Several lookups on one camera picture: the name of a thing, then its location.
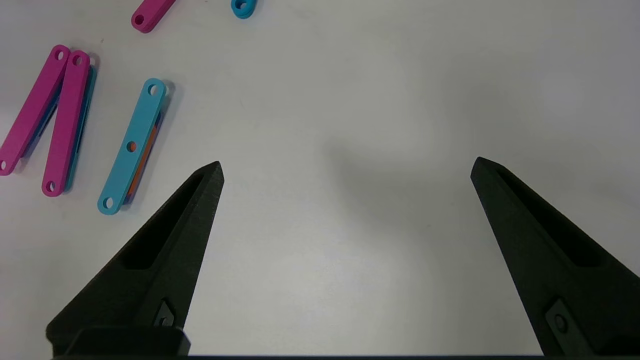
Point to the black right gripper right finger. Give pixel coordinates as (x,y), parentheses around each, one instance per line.
(560,260)

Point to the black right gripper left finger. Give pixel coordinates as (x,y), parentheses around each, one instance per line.
(165,250)

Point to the long pink bar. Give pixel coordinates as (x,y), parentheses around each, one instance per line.
(66,125)
(32,115)
(152,12)

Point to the light blue bar orange hole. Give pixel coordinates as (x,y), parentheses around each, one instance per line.
(136,125)

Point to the short blue bar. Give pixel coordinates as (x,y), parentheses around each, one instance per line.
(243,6)

